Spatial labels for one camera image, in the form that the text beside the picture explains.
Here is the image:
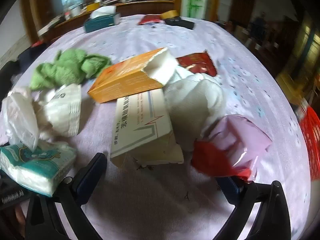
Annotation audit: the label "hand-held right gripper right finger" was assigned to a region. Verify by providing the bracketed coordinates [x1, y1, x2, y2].
[212, 176, 292, 240]

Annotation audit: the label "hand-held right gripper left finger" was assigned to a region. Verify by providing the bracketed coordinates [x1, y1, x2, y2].
[25, 152, 108, 240]

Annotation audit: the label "teal and white tissue pack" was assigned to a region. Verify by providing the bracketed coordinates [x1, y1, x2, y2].
[0, 142, 77, 197]

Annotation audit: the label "pink and red plastic bag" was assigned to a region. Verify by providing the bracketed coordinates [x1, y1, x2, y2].
[191, 114, 273, 180]

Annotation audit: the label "white medicine box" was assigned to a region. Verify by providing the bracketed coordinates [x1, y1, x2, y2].
[110, 90, 185, 172]

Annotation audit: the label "white plastic bag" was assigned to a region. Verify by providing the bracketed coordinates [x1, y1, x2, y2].
[1, 86, 40, 150]

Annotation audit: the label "white knit glove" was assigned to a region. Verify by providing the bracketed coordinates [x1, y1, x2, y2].
[164, 66, 227, 152]

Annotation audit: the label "red plastic basket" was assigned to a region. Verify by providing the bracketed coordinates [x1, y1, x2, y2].
[299, 106, 320, 182]

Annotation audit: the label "orange cardboard box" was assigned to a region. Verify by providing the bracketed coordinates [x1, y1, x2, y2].
[87, 47, 177, 104]

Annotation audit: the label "green towel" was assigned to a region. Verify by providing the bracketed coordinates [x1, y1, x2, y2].
[29, 49, 112, 90]

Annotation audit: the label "dark red snack packet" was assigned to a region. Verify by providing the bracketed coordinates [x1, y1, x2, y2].
[176, 50, 217, 77]

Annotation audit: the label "purple floral tablecloth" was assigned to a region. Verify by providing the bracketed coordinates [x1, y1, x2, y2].
[0, 14, 313, 240]

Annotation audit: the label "teal tissue box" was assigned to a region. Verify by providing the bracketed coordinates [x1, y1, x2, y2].
[84, 6, 120, 34]

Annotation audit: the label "golden pillar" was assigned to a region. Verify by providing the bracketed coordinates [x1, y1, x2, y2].
[275, 12, 320, 105]

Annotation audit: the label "flat red packet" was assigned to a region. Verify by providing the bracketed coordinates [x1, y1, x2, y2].
[137, 14, 165, 26]

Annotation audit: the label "black pouch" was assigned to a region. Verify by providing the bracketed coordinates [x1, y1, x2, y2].
[164, 17, 195, 30]

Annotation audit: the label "wooden sideboard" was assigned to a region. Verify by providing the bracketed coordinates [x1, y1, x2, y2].
[37, 0, 175, 43]

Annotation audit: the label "yellow tape roll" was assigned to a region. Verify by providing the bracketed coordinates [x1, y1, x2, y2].
[160, 10, 178, 20]

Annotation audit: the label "dark wooden door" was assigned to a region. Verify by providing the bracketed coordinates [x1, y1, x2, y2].
[230, 0, 258, 28]

